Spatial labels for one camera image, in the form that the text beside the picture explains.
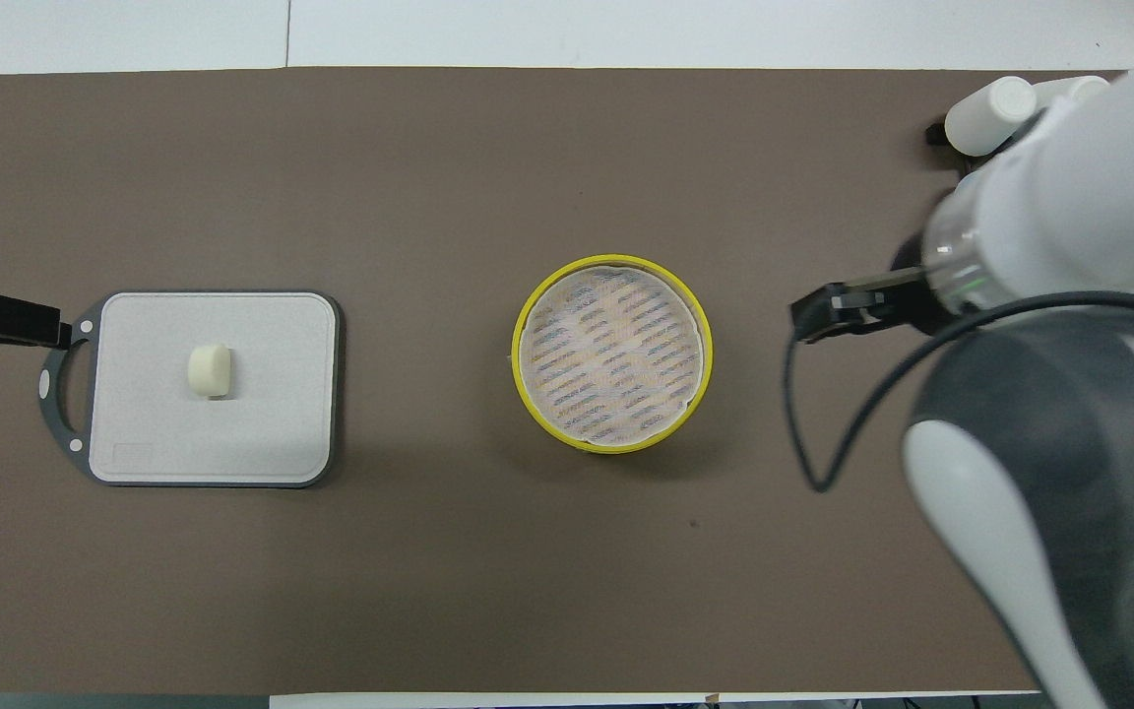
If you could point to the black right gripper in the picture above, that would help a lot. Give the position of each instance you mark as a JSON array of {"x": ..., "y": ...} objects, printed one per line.
[{"x": 907, "y": 254}]

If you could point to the yellow bamboo steamer basket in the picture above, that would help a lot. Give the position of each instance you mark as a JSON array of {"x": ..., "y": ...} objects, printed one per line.
[{"x": 611, "y": 354}]

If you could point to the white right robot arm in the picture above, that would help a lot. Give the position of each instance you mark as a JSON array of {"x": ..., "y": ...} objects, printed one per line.
[{"x": 1069, "y": 197}]

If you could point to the white steamed bun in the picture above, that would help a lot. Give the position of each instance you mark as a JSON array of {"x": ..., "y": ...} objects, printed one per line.
[{"x": 211, "y": 371}]

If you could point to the brown table mat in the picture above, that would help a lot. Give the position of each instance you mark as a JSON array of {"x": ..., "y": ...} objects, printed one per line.
[{"x": 449, "y": 571}]

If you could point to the white plastic cup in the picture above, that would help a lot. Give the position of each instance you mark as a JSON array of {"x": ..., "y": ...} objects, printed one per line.
[{"x": 990, "y": 116}]

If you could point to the grey cutting board dark rim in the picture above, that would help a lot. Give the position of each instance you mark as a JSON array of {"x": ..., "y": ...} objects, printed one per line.
[{"x": 154, "y": 433}]

